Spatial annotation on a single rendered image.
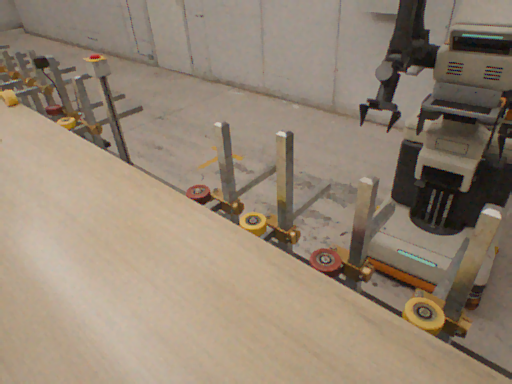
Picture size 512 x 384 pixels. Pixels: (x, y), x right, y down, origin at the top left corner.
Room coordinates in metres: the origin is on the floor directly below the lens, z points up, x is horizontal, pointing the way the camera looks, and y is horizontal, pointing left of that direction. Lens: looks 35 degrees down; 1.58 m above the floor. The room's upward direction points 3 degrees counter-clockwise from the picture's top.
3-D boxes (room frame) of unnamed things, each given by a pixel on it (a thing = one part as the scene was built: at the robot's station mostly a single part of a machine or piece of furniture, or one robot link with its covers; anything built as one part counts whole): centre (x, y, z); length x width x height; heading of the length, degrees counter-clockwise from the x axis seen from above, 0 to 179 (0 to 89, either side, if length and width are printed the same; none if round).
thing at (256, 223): (0.81, 0.02, 0.85); 0.08 x 0.08 x 0.11
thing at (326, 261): (0.64, -0.16, 0.85); 0.08 x 0.08 x 0.11
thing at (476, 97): (1.27, -0.79, 0.99); 0.28 x 0.16 x 0.22; 51
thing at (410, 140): (1.57, -1.03, 0.59); 0.55 x 0.34 x 0.83; 51
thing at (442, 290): (0.61, -0.48, 0.80); 0.43 x 0.03 x 0.04; 137
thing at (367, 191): (0.69, -0.26, 0.88); 0.04 x 0.04 x 0.48; 47
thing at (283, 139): (0.86, -0.08, 0.93); 0.04 x 0.04 x 0.48; 47
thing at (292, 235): (0.87, -0.06, 0.81); 0.14 x 0.06 x 0.05; 47
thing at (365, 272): (0.70, -0.24, 0.82); 0.14 x 0.06 x 0.05; 47
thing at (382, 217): (0.78, -0.30, 0.81); 0.43 x 0.03 x 0.04; 137
